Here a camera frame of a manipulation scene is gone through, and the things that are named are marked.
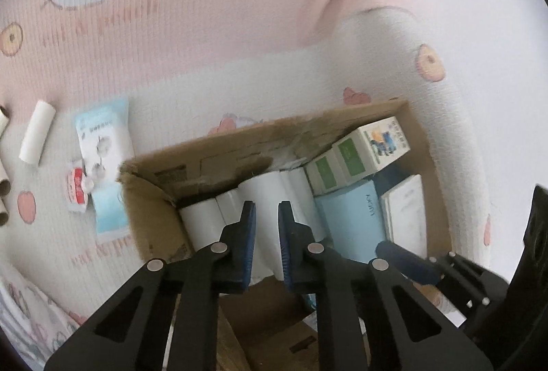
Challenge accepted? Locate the pink white cat print blanket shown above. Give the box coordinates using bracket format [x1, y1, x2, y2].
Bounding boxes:
[0, 0, 521, 371]

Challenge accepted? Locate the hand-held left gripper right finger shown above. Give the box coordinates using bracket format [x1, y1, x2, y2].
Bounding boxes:
[278, 200, 495, 371]

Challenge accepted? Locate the small red white sachet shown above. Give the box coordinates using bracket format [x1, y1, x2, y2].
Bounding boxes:
[65, 159, 96, 214]

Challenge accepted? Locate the white cardboard tube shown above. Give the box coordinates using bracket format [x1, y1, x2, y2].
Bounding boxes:
[280, 169, 328, 241]
[237, 171, 296, 284]
[179, 202, 223, 252]
[215, 189, 242, 226]

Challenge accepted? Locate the blue white wet wipes pack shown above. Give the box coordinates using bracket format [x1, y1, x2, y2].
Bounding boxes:
[74, 98, 135, 243]

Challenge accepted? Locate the green white carton colourful print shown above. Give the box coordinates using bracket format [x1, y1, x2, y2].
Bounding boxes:
[332, 116, 410, 185]

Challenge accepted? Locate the flat white carton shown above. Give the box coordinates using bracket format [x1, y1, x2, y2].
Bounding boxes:
[380, 175, 429, 258]

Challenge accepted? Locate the pile of paper roll cores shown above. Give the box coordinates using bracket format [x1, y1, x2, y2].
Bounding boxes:
[0, 99, 56, 227]

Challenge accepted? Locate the small green white carton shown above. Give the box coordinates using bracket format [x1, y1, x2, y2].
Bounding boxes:
[305, 150, 349, 197]

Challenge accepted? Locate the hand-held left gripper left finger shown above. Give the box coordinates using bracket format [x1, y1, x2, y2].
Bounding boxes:
[43, 200, 258, 371]

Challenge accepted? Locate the white printed cloth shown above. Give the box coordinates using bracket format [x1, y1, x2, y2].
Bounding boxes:
[0, 264, 88, 367]

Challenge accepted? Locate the light blue carton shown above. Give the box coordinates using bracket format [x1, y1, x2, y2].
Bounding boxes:
[314, 179, 388, 264]

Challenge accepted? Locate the brown cardboard box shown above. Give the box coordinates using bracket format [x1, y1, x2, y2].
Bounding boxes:
[116, 99, 454, 371]

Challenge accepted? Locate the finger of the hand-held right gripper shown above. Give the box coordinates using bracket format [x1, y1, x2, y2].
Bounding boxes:
[376, 241, 512, 331]

